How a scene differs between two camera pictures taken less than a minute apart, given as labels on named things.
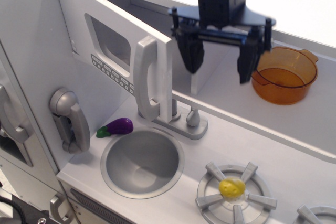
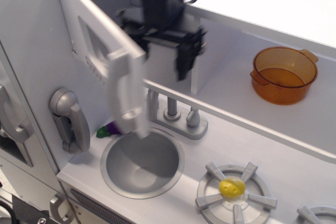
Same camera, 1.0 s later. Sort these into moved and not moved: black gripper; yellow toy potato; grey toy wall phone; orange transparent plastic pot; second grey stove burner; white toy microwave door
Moved: white toy microwave door; black gripper
Not moved: yellow toy potato; grey toy wall phone; orange transparent plastic pot; second grey stove burner
